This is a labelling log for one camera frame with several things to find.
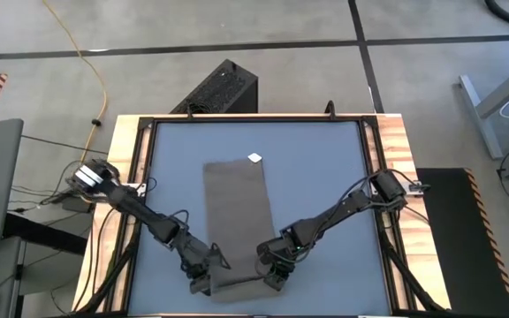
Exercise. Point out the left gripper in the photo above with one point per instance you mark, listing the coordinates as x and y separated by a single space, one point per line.
199 260

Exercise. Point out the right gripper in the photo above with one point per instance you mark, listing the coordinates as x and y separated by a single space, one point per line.
278 258

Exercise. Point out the grey woven towel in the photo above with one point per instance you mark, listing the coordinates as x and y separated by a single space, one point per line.
237 212

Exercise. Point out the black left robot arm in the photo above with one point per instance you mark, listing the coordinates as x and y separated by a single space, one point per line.
139 212

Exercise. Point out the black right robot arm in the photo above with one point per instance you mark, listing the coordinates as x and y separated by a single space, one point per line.
338 207

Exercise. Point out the blue table mat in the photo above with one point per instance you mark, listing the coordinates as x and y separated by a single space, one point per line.
325 154

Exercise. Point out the black clamp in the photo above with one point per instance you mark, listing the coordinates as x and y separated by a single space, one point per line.
330 109

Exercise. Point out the black perforated computer tower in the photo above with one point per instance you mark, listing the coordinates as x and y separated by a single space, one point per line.
228 88

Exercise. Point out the grey metal desk leg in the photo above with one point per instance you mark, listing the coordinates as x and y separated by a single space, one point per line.
508 88

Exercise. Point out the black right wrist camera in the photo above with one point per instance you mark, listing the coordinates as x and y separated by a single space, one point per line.
294 243

